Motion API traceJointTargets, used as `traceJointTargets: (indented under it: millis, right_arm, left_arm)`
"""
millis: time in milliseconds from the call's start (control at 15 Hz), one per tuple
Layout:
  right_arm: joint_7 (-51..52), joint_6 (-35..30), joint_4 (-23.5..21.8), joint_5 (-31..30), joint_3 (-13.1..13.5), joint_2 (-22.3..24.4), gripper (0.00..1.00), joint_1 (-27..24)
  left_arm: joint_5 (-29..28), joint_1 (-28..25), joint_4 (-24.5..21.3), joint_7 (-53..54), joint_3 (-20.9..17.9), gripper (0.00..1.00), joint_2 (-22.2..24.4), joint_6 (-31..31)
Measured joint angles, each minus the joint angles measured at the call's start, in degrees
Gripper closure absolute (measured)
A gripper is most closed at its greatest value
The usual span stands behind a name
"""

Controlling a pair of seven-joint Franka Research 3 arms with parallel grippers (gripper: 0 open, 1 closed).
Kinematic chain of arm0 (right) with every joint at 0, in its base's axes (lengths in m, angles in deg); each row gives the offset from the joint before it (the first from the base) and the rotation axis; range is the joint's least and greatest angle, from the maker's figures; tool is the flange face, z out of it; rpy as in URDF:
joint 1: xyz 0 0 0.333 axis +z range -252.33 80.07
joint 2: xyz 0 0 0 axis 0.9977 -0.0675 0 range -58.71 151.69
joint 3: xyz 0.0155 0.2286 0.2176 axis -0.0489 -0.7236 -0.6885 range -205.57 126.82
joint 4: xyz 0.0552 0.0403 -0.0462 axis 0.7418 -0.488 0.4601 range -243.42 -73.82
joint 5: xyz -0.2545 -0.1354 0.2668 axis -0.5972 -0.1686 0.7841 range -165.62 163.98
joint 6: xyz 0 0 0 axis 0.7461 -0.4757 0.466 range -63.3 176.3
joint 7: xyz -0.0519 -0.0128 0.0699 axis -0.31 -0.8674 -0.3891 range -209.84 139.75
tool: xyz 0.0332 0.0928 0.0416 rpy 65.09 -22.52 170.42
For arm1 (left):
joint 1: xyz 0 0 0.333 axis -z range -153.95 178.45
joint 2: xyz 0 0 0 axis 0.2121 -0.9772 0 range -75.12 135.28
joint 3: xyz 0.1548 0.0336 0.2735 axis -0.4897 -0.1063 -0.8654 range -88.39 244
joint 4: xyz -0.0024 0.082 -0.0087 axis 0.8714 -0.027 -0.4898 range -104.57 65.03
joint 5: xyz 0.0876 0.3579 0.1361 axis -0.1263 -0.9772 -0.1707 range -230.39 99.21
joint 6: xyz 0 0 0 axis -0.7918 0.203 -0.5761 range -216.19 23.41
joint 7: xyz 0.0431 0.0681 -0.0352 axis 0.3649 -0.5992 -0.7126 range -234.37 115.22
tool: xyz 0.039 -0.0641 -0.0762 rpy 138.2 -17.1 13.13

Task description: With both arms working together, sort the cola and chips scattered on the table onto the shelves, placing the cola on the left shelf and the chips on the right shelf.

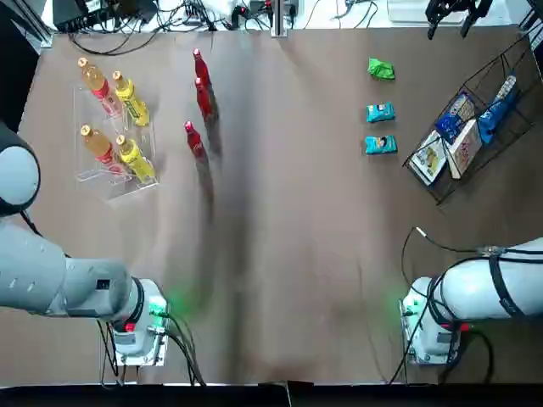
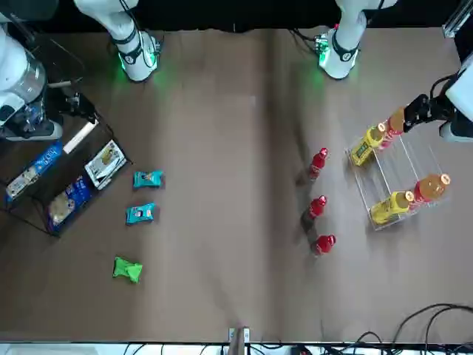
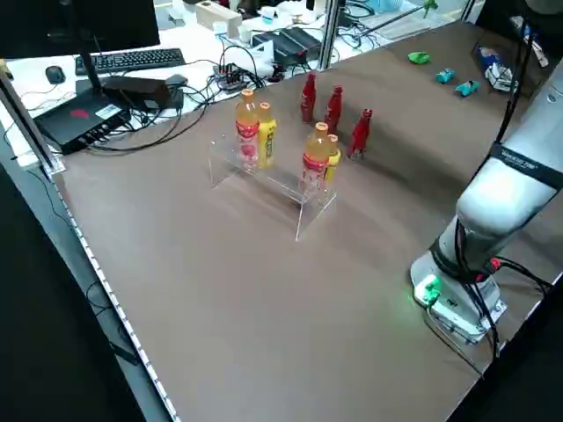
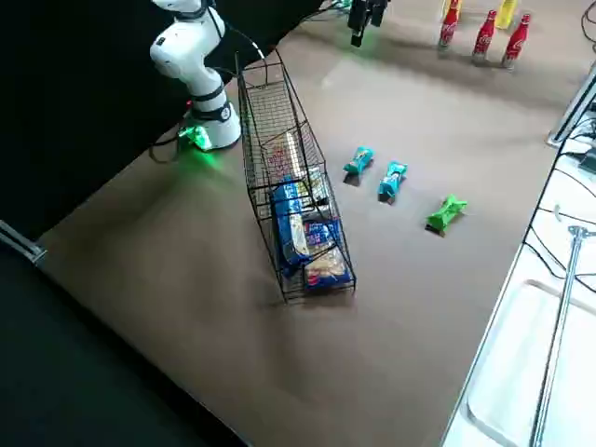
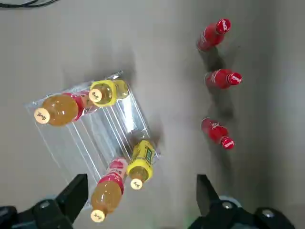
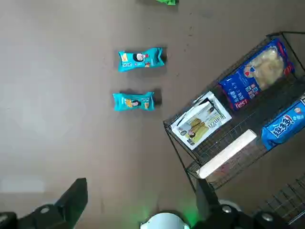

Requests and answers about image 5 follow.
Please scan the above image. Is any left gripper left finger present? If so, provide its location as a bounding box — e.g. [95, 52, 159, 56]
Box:
[0, 173, 89, 229]

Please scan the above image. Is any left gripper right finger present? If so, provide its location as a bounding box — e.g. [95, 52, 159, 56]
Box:
[188, 174, 297, 229]

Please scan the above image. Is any red cola bottle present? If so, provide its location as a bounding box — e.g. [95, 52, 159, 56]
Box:
[201, 117, 235, 151]
[204, 68, 243, 90]
[196, 18, 232, 52]

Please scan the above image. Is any clear acrylic stepped shelf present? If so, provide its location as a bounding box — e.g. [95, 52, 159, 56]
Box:
[23, 70, 165, 208]

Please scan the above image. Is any orange tea bottle red label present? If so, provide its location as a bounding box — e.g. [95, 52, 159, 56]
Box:
[34, 92, 102, 127]
[90, 156, 129, 224]

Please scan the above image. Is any yellow label tea bottle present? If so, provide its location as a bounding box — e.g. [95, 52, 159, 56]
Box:
[125, 140, 157, 191]
[88, 79, 131, 107]

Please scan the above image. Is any black cable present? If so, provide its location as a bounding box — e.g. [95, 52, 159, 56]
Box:
[0, 0, 60, 9]

